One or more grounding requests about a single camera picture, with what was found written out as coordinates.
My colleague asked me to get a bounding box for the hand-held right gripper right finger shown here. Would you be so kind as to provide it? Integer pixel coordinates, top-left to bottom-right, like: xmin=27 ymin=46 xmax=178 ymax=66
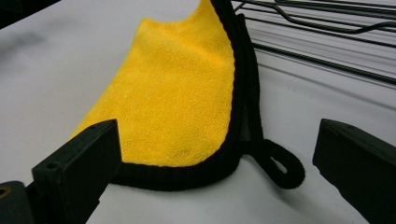
xmin=312 ymin=118 xmax=396 ymax=224

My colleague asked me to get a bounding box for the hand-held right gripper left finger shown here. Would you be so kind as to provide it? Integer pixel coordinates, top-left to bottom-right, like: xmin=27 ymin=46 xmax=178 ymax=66
xmin=32 ymin=119 xmax=122 ymax=224

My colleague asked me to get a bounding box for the yellow cloth with black trim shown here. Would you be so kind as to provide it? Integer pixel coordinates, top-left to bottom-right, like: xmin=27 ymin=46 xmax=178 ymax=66
xmin=68 ymin=0 xmax=306 ymax=190

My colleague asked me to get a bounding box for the black wire rack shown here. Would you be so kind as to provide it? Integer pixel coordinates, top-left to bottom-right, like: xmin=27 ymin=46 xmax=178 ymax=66
xmin=232 ymin=0 xmax=396 ymax=87

